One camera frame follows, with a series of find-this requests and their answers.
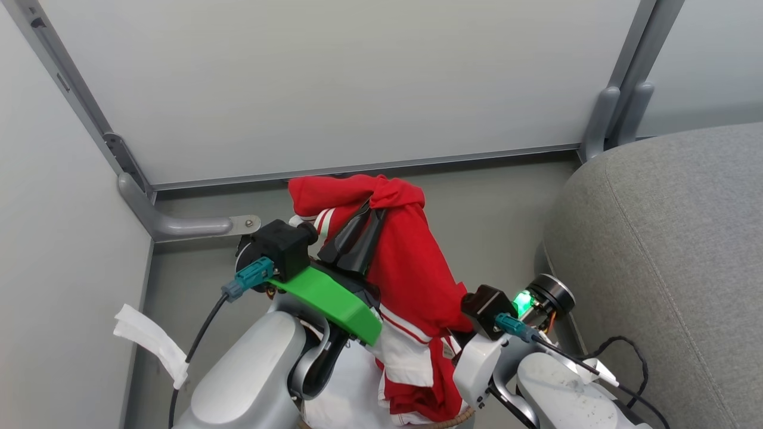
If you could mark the cream basket woven brown rim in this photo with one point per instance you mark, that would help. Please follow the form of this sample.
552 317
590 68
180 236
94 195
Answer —
447 422

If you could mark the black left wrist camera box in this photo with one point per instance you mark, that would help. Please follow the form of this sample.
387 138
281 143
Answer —
280 244

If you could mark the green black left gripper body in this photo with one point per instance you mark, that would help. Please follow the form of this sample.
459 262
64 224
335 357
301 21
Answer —
334 304

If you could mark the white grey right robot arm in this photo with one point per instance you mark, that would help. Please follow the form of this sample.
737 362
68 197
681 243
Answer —
554 387

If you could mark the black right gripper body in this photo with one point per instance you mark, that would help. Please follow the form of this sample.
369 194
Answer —
551 298

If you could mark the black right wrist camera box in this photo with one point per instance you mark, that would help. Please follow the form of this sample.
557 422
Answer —
486 310

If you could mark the grey frame post with foot plate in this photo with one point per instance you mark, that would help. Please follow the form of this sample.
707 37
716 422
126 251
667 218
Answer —
173 226

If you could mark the grey frame post curved feet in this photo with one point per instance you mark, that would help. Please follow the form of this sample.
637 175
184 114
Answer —
602 119

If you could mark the red white striped garment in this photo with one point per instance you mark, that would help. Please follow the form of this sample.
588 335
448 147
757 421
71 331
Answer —
405 262

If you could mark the grey fabric sofa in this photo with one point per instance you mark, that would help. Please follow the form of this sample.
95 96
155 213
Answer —
667 256

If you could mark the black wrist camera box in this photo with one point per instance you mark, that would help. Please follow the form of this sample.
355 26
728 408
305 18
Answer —
486 310
280 244

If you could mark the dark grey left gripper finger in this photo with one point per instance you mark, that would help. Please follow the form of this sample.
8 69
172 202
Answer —
366 244
349 235

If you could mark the white paper tape strip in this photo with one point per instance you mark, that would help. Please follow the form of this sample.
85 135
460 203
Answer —
149 339

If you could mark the grey metal frame rail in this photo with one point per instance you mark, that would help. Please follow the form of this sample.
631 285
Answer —
357 168

